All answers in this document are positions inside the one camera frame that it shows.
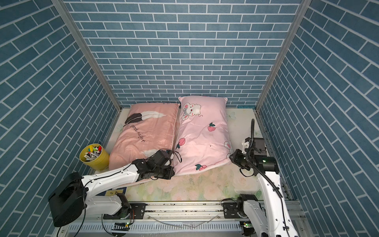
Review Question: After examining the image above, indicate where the black corrugated camera cable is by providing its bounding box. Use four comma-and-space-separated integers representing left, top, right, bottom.
249, 118, 257, 155

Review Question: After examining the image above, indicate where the yellow bucket of toys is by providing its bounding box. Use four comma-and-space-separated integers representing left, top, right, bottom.
79, 144, 110, 171

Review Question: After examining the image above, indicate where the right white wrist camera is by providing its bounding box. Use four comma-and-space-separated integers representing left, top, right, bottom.
241, 138, 251, 154

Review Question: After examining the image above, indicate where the light pink strawberry pillow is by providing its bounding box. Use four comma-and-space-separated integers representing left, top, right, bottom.
173, 96, 234, 176

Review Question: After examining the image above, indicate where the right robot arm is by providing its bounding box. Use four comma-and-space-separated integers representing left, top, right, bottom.
230, 138, 298, 237

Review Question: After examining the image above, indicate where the salmon pink feather pillow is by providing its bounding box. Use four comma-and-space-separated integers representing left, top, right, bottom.
109, 103, 179, 170

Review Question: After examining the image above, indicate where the aluminium mounting rail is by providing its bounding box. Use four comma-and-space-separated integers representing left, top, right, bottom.
53, 199, 312, 237

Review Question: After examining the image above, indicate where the floral bed sheet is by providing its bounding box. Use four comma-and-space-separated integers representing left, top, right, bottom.
85, 108, 285, 202

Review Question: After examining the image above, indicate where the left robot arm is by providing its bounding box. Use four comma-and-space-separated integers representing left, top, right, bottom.
48, 150, 175, 227

